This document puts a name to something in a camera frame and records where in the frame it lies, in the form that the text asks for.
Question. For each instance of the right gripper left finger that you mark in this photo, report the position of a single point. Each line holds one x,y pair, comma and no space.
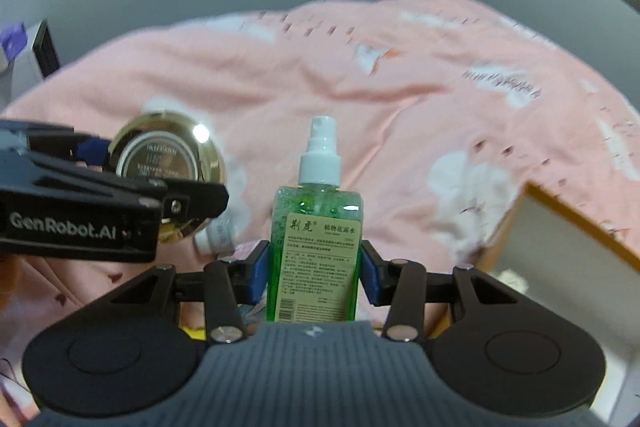
229,285

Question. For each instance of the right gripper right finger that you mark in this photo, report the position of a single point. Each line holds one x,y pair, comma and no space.
398,284

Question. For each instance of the green spray bottle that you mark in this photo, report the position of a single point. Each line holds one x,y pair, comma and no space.
316,231

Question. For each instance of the round gold compact case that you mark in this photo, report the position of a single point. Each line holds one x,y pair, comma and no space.
177,153

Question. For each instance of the person's left hand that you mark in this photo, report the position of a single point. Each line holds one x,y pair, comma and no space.
10,272

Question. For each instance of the small grey cream jar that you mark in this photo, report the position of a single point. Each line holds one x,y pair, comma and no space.
216,239

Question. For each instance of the white bedside cabinet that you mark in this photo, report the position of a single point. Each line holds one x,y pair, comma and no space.
28,57

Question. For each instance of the orange white cardboard box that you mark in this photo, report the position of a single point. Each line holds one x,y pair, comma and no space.
550,251

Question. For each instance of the pink patterned bed quilt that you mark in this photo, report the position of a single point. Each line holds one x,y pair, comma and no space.
422,91

